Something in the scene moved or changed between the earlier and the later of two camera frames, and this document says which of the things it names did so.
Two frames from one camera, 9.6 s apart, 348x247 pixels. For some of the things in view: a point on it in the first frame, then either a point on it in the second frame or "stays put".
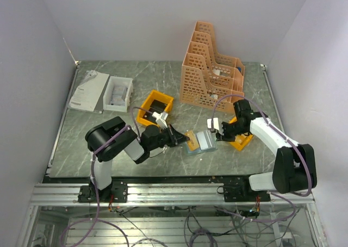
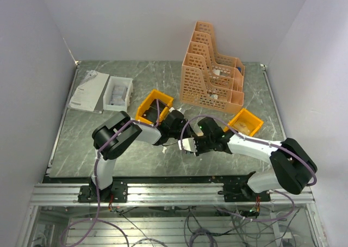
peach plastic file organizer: [209, 80] stays put
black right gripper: [225, 137] to [199, 151]
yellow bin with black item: [155, 102] stays put
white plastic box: [118, 93] stays put
